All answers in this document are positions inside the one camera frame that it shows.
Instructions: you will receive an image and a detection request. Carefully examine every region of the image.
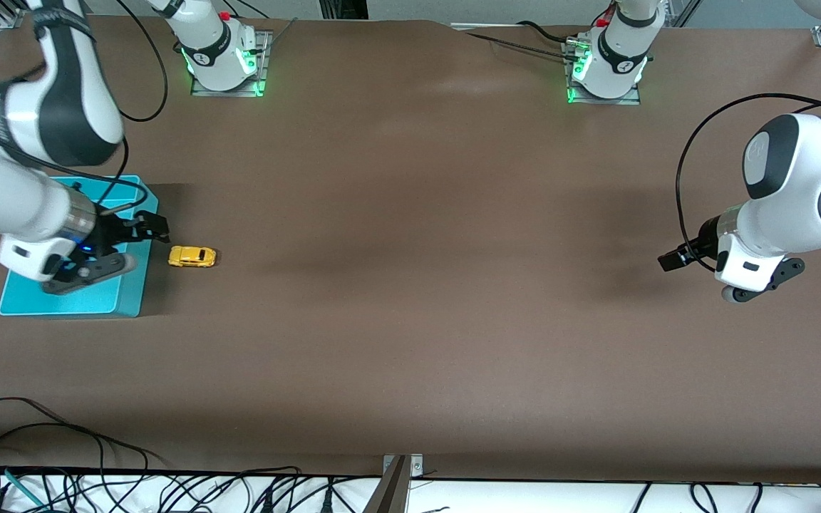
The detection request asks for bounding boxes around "yellow beetle toy car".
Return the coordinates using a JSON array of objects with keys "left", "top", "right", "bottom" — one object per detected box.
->
[{"left": 168, "top": 245, "right": 217, "bottom": 269}]

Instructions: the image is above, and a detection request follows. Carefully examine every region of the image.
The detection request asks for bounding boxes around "turquoise plastic bin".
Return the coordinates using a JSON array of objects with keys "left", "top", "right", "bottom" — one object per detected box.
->
[{"left": 0, "top": 175, "right": 160, "bottom": 318}]

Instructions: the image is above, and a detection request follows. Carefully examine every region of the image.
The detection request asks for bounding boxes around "dark metal bar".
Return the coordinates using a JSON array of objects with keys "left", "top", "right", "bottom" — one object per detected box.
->
[{"left": 362, "top": 456, "right": 411, "bottom": 513}]

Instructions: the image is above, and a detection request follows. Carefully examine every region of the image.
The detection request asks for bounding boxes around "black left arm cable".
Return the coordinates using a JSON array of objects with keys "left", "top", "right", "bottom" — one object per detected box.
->
[{"left": 676, "top": 93, "right": 821, "bottom": 268}]

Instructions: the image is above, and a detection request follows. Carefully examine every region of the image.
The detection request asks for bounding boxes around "black right gripper plug cable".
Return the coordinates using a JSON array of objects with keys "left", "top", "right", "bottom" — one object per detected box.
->
[{"left": 0, "top": 85, "right": 149, "bottom": 218}]

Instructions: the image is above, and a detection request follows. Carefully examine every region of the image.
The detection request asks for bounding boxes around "black looping right arm cable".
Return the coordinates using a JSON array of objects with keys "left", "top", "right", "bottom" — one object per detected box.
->
[{"left": 115, "top": 0, "right": 169, "bottom": 122}]

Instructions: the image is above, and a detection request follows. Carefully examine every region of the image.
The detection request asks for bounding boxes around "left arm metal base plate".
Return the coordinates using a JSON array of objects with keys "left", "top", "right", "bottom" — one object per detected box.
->
[{"left": 562, "top": 39, "right": 643, "bottom": 106}]

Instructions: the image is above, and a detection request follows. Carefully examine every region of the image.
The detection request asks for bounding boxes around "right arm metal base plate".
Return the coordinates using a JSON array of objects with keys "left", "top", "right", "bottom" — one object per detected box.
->
[{"left": 191, "top": 30, "right": 269, "bottom": 97}]

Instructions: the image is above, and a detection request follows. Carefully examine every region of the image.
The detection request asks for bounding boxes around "black arm base cable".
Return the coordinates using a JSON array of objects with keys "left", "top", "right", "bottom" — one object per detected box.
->
[{"left": 464, "top": 20, "right": 586, "bottom": 61}]

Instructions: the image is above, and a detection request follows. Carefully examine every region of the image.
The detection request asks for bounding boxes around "black frame post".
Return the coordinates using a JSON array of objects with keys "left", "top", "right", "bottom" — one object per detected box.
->
[{"left": 318, "top": 0, "right": 370, "bottom": 21}]

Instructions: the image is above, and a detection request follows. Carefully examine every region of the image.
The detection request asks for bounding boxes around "small metal bracket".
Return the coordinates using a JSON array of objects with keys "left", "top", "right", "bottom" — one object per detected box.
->
[{"left": 382, "top": 454, "right": 424, "bottom": 478}]

